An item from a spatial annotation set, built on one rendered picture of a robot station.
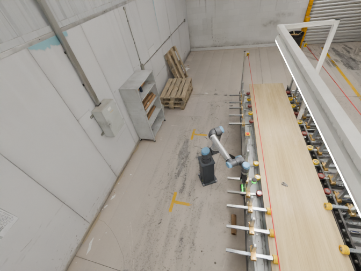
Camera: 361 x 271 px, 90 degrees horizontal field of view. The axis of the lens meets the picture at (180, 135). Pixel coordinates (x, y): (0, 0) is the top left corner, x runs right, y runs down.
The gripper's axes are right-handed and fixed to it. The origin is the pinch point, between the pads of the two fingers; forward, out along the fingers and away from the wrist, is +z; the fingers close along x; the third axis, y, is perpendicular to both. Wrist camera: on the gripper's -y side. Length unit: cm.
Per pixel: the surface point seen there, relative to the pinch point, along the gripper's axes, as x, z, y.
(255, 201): -22.0, 36.2, -7.8
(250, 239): -10, 28, -61
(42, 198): 261, -19, -74
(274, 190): -40.5, 7.6, -2.7
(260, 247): -23, 36, -66
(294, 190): -65, 7, 1
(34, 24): 264, -190, 66
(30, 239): 262, 7, -118
